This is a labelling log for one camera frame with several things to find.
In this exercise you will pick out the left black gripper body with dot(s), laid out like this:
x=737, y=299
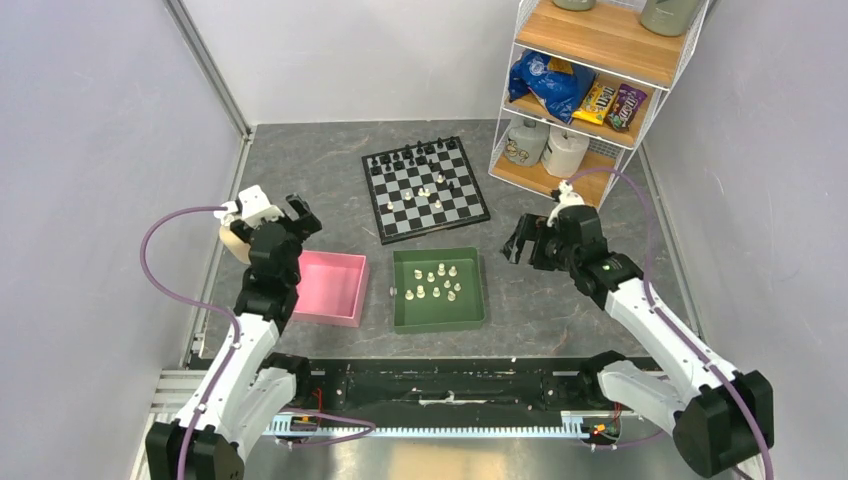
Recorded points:
x=293, y=230

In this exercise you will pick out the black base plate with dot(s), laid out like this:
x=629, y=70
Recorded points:
x=450, y=391

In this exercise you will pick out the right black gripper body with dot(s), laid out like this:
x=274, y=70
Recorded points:
x=550, y=253

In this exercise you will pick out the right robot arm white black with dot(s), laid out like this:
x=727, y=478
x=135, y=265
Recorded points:
x=716, y=415

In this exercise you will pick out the pink plastic tray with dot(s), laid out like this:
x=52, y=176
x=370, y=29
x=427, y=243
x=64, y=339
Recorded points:
x=332, y=288

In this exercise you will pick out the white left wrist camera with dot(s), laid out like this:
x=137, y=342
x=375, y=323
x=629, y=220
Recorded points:
x=250, y=206

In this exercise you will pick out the grey green bottle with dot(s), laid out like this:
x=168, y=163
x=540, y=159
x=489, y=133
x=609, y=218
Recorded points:
x=670, y=18

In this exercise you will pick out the beige pump bottle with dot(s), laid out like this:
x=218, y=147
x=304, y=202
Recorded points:
x=235, y=242

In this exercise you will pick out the white paper roll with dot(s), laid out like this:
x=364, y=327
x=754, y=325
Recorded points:
x=564, y=152

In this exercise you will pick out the black white chessboard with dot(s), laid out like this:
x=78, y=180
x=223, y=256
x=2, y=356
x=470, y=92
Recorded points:
x=423, y=188

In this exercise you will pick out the aluminium corner rail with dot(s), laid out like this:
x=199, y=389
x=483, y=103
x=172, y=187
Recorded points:
x=203, y=57

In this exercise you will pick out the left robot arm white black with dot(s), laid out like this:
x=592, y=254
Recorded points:
x=247, y=384

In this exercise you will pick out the blue snack bag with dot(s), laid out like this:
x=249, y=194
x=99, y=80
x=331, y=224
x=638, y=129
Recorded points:
x=558, y=85

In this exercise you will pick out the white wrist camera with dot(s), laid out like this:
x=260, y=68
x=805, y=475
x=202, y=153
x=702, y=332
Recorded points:
x=565, y=196
x=250, y=206

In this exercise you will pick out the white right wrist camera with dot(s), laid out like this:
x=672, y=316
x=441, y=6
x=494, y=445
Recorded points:
x=565, y=196

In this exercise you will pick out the yellow candy bag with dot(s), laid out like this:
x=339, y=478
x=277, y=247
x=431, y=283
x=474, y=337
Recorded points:
x=596, y=104

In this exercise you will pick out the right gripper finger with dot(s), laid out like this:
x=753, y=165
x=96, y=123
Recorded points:
x=531, y=226
x=513, y=247

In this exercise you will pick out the brown candy bag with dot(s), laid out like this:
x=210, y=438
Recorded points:
x=627, y=103

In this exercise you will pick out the green plastic tray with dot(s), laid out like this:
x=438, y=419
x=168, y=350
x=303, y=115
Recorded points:
x=437, y=290

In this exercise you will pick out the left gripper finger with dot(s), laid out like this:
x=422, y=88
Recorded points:
x=295, y=207
x=310, y=225

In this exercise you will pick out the white wire wooden shelf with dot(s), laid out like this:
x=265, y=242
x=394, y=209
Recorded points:
x=607, y=37

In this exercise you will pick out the white jug with label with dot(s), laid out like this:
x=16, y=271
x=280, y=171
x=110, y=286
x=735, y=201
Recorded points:
x=525, y=142

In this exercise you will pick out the grey cable duct strip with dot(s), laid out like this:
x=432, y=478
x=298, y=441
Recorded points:
x=295, y=427

